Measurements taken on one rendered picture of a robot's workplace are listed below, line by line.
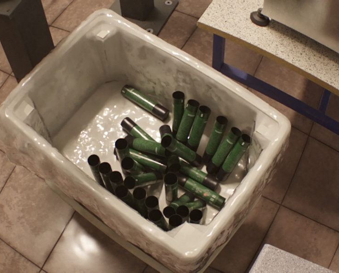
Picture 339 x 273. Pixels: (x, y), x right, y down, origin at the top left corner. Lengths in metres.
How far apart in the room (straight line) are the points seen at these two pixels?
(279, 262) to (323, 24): 0.57
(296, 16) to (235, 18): 0.19
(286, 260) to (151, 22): 1.49
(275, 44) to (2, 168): 1.24
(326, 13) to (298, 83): 1.02
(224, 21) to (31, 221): 1.06
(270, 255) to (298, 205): 0.88
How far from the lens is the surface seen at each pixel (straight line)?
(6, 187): 1.86
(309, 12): 1.07
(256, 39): 1.14
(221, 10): 1.19
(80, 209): 1.49
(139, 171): 1.19
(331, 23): 1.07
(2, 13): 1.07
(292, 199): 1.76
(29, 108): 1.17
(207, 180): 1.22
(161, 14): 2.17
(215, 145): 1.21
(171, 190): 1.13
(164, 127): 1.29
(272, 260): 0.90
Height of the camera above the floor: 1.61
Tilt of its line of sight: 63 degrees down
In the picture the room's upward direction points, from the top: 6 degrees counter-clockwise
